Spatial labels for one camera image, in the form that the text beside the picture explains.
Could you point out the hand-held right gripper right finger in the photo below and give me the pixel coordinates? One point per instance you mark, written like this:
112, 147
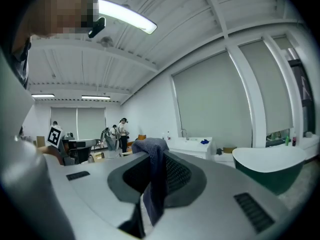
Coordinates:
220, 216

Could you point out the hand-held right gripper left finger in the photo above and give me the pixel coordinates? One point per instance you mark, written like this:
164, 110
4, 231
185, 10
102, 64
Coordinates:
95, 196

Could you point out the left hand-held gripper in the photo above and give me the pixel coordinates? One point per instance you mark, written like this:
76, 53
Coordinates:
53, 136

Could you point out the dark blue cloth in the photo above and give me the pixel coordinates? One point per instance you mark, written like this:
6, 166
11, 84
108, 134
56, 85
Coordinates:
156, 184

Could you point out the person's left forearm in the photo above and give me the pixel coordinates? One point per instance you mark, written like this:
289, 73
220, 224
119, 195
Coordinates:
51, 151

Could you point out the white vanity cabinet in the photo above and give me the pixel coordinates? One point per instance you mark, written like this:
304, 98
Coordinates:
185, 146

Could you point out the grey roller blind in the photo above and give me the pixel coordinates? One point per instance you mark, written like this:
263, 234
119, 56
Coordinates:
65, 116
282, 42
91, 121
212, 96
267, 89

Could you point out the cardboard box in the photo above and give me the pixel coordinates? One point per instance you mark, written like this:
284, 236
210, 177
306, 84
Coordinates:
230, 150
40, 141

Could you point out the white ceiling light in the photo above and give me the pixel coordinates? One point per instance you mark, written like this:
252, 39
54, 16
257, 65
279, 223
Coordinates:
125, 14
42, 95
95, 97

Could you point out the black pouch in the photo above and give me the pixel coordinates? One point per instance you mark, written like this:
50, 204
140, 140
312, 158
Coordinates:
219, 152

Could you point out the bright blue rag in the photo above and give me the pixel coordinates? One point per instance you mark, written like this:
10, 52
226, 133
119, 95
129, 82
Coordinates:
204, 141

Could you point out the chrome faucet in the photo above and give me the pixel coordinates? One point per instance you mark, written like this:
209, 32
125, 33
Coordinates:
186, 137

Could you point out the person's black shirt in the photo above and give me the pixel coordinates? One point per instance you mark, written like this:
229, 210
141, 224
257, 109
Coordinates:
22, 66

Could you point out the green bottle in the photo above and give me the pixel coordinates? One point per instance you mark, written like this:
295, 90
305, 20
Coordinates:
287, 140

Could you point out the dark soda bottle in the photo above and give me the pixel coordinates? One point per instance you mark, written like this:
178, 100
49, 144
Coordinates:
294, 140

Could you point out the white low ledge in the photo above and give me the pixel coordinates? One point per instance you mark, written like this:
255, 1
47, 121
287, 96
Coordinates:
310, 144

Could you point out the person's head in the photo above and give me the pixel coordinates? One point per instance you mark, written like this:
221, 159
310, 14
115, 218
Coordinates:
62, 9

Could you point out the dark window pane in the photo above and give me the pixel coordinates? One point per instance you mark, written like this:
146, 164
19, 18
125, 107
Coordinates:
300, 84

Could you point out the black head-worn camera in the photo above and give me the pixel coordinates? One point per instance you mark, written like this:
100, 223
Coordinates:
97, 27

